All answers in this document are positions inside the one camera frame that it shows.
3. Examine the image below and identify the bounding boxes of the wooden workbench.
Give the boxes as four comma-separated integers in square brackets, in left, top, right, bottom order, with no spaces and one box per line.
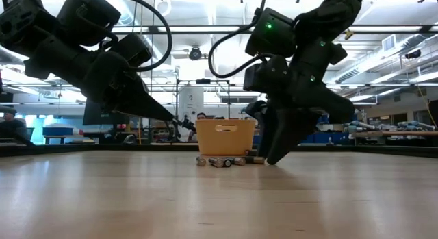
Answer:
[352,130,438,147]

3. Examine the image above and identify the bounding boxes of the white hanging ring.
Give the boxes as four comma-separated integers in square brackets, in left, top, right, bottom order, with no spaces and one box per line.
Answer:
[155,0,172,17]

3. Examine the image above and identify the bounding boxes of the white cylindrical tank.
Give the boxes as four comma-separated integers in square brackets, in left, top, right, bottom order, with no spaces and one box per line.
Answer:
[177,85,205,142]

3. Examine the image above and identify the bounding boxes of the black background monitor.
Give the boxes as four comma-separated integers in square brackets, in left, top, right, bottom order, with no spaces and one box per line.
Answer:
[82,100,131,126]

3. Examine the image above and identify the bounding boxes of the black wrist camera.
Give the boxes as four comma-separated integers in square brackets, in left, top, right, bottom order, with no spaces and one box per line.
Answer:
[109,32,153,67]
[242,55,290,93]

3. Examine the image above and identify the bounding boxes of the black aluminium table frame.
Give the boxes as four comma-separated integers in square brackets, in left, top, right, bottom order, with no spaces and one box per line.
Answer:
[0,142,438,160]

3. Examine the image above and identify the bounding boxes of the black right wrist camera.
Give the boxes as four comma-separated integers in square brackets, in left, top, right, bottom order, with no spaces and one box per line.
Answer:
[242,55,290,93]

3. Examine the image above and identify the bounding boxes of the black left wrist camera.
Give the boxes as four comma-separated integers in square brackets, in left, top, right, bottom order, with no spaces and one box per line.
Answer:
[109,32,153,67]

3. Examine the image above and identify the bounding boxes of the black overhead light bar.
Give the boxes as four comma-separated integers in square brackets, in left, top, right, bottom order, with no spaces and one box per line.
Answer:
[111,25,438,35]

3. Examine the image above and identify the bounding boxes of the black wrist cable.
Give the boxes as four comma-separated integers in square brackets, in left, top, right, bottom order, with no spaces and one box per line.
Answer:
[99,0,173,73]
[207,0,274,79]

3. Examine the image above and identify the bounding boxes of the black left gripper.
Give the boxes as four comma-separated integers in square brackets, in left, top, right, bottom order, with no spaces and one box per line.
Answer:
[23,35,175,122]

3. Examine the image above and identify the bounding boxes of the blue storage tub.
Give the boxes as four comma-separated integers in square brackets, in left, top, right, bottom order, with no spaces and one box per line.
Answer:
[42,126,75,137]

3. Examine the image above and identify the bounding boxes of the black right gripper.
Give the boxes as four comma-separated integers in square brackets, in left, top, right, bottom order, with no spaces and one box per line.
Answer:
[245,40,355,164]

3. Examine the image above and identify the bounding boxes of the blue storage bin row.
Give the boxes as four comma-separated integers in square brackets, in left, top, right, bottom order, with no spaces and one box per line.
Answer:
[300,131,353,144]

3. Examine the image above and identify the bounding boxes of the yellow plastic bin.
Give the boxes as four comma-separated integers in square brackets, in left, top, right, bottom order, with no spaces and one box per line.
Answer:
[195,118,257,157]

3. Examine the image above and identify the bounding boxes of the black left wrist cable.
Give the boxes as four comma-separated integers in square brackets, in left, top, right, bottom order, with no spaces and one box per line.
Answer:
[99,0,173,73]

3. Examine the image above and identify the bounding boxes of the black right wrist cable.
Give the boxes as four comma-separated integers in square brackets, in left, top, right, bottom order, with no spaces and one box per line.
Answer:
[207,0,274,79]

